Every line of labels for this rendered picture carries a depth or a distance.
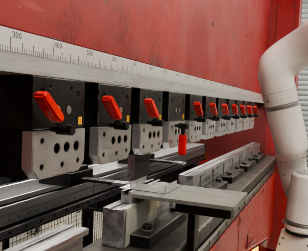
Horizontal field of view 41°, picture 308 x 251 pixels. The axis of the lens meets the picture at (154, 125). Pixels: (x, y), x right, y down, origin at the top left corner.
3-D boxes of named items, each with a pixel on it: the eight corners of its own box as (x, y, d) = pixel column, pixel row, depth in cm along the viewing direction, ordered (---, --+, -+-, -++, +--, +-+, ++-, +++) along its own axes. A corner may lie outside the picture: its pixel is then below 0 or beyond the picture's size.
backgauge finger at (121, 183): (118, 193, 109) (119, 175, 108) (38, 183, 119) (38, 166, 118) (137, 186, 120) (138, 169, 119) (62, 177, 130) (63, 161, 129)
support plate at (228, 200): (233, 211, 93) (233, 206, 93) (129, 196, 103) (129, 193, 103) (247, 195, 110) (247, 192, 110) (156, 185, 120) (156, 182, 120)
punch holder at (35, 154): (32, 182, 64) (34, 74, 63) (-11, 176, 67) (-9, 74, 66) (83, 169, 78) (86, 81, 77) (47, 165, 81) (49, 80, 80)
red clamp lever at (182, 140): (185, 156, 122) (187, 123, 122) (172, 155, 124) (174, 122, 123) (187, 155, 124) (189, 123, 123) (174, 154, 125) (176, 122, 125)
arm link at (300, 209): (282, 212, 118) (287, 222, 109) (288, 167, 117) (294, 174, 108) (312, 216, 117) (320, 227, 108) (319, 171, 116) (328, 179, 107)
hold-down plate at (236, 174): (232, 184, 189) (232, 177, 188) (220, 182, 191) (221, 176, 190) (243, 174, 216) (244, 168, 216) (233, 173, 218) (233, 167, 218)
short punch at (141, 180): (133, 188, 107) (135, 152, 107) (126, 188, 108) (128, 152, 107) (148, 183, 116) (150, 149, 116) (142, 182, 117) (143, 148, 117)
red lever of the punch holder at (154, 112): (154, 96, 97) (164, 122, 104) (138, 96, 99) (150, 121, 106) (152, 102, 96) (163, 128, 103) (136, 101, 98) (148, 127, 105)
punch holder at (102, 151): (97, 166, 82) (100, 82, 81) (62, 162, 86) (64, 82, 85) (130, 158, 96) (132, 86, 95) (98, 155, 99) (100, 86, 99)
